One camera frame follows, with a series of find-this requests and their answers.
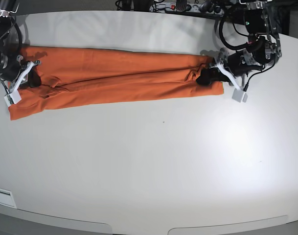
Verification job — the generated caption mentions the white power strip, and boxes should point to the white power strip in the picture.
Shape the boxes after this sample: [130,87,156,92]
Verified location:
[149,1,202,13]

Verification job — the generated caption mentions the white label sticker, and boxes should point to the white label sticker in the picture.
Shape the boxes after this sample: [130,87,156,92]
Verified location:
[0,188,17,209]

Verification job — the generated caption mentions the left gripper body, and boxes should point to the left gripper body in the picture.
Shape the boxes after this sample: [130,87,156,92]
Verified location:
[212,48,264,78]

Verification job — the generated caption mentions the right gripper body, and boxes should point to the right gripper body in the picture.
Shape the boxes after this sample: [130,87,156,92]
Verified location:
[6,55,26,82]

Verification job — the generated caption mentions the orange T-shirt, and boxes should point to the orange T-shirt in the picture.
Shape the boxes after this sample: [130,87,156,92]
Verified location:
[8,46,224,120]

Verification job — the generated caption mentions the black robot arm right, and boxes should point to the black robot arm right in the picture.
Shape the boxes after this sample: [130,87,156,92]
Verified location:
[0,0,42,93]

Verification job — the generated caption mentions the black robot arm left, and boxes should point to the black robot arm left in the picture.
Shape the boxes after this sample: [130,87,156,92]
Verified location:
[196,0,282,86]

